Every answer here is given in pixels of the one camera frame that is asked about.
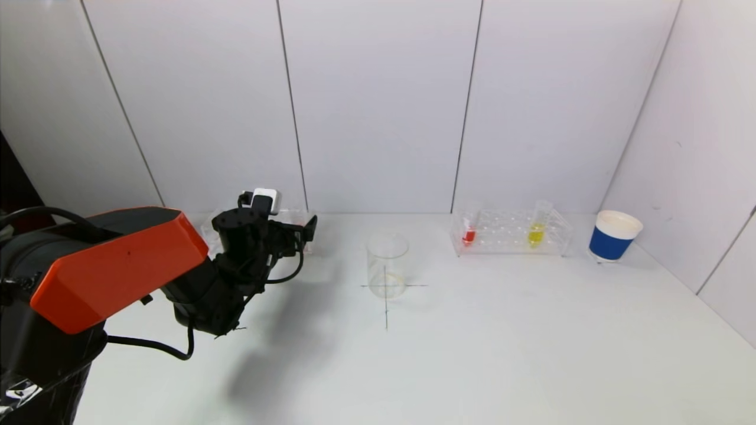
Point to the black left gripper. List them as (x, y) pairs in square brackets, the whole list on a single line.
[(286, 239)]

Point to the clear glass beaker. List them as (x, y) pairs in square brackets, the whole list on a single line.
[(387, 265)]

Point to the clear acrylic test tube rack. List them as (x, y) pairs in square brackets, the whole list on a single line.
[(502, 236), (208, 233)]

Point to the test tube with red pigment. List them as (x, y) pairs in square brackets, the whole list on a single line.
[(469, 236)]

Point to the test tube with yellow pigment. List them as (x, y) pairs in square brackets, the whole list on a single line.
[(535, 235)]

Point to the white paper cup blue sleeve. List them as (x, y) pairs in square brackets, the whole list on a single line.
[(609, 243)]

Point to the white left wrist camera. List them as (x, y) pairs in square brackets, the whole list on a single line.
[(266, 200)]

